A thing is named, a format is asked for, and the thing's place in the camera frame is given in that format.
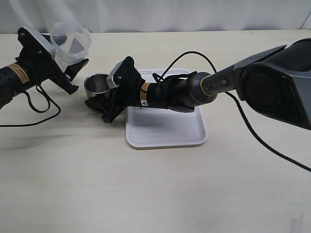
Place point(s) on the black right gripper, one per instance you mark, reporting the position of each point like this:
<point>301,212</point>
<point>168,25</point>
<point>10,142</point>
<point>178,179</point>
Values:
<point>127,94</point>

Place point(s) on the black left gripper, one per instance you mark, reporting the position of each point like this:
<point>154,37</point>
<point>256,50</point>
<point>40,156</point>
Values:
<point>39,69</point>

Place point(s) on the clear plastic measuring jug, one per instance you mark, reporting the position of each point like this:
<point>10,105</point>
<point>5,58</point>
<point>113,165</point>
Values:
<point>75,49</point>

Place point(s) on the stainless steel cup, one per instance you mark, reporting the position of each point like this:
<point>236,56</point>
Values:
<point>96,84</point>

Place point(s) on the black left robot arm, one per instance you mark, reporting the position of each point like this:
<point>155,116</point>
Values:
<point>11,77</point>

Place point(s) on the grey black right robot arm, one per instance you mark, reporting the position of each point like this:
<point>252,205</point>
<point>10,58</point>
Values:
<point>275,83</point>

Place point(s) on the white rectangular plastic tray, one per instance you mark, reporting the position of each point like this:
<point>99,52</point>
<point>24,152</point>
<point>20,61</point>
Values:
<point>151,128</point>

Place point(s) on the white backdrop curtain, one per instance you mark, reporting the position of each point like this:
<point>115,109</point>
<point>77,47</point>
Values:
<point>106,16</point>

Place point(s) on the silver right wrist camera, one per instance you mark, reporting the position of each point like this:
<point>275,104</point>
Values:
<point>112,80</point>

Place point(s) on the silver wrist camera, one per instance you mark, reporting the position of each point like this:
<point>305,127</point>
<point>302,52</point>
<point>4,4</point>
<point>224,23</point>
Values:
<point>38,43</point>
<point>112,80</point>

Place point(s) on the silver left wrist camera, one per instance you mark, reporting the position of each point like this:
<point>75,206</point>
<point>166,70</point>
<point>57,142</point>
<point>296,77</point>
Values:
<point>38,43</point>

